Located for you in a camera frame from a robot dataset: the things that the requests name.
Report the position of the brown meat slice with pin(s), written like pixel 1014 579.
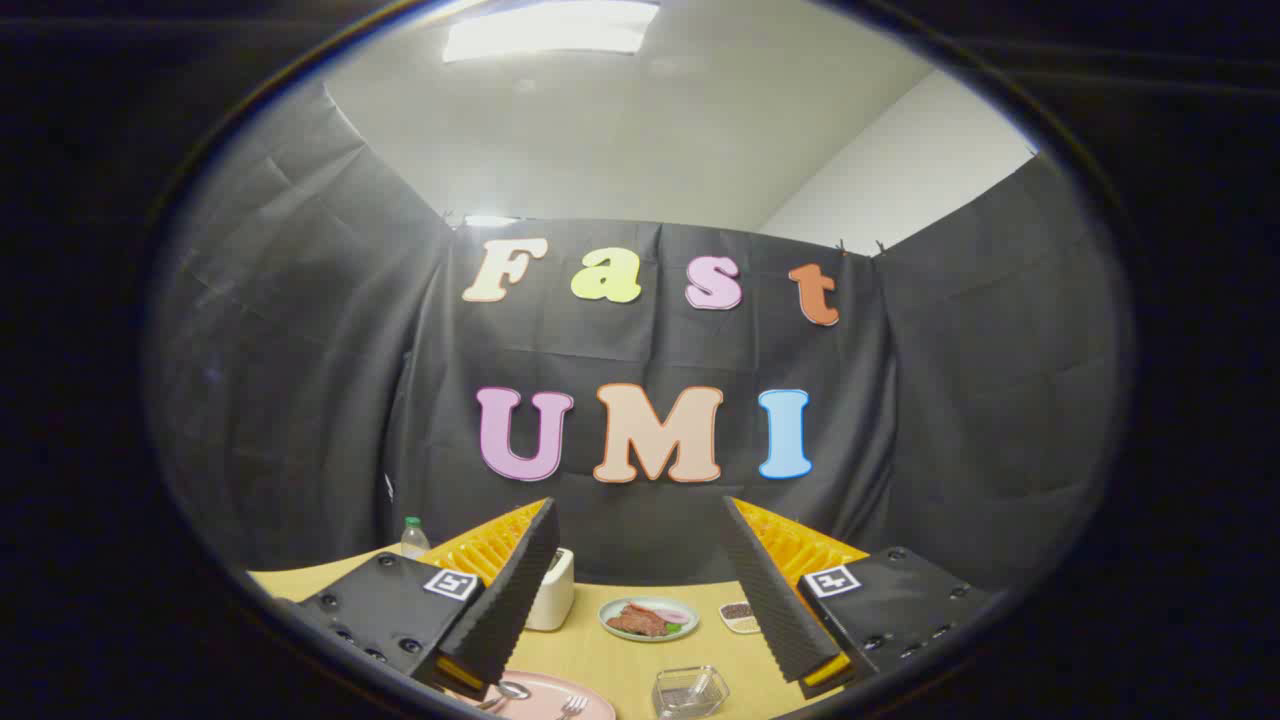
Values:
pixel 635 622

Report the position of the pink plate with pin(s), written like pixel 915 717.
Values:
pixel 545 692

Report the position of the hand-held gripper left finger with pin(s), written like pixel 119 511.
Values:
pixel 510 590

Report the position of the ceiling light panel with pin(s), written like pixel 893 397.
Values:
pixel 550 30

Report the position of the pink ham slice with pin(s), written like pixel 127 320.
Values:
pixel 673 613

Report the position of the pale green food plate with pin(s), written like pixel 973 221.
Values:
pixel 648 636

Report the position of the white toaster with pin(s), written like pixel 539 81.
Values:
pixel 555 600

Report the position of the black backdrop cloth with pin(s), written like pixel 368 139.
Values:
pixel 950 400

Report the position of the white divided grain dish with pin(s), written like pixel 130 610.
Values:
pixel 740 618

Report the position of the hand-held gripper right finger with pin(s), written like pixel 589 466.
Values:
pixel 775 600

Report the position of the clear water bottle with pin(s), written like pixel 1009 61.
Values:
pixel 414 540

